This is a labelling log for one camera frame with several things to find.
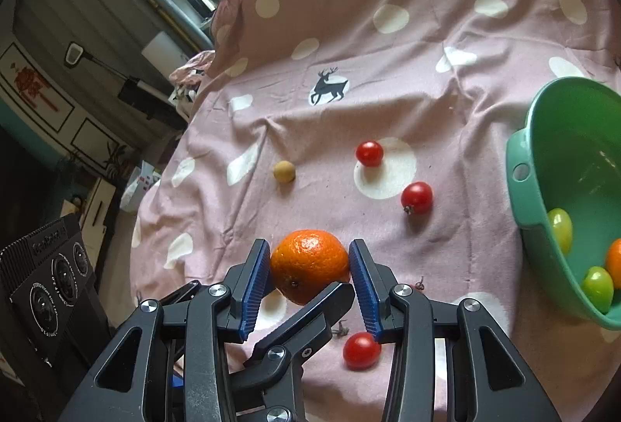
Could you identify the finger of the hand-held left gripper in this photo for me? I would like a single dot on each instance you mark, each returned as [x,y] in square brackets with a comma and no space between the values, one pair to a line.
[315,320]

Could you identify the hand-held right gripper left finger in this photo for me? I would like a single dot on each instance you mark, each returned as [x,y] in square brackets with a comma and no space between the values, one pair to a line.
[257,286]

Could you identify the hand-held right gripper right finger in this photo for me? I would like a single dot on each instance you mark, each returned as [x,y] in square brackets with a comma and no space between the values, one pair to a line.
[363,291]

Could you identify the orange mandarin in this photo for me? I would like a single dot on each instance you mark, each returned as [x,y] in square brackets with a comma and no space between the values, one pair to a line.
[615,263]
[310,264]

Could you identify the green round fruit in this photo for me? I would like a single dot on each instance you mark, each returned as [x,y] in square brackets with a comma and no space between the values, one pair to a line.
[597,288]
[560,228]

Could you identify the green plastic bowl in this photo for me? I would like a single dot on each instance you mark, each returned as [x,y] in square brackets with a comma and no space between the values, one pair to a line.
[558,150]

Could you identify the small dry stem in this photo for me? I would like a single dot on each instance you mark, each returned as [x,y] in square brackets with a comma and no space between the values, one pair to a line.
[419,284]
[342,330]

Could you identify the red cherry tomato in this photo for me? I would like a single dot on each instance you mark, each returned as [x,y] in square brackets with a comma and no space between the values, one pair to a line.
[417,198]
[369,153]
[361,350]

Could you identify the white cabinet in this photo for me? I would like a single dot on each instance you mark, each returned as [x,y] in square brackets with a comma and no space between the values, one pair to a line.
[97,204]

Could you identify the tan round longan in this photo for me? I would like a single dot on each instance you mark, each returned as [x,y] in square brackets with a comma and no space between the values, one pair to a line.
[284,171]

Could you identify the white plastic bag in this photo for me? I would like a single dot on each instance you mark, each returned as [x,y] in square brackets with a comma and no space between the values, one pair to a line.
[140,187]

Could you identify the patterned white cloth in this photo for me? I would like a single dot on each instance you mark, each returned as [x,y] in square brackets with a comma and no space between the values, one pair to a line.
[187,93]

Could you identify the crumpled pink cloth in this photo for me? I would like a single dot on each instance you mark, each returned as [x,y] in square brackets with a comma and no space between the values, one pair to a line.
[191,65]

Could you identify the pink polka dot blanket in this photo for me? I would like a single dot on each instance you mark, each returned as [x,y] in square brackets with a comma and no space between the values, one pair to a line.
[412,63]

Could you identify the red wall poster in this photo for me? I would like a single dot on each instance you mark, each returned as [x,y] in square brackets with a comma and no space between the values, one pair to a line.
[31,87]

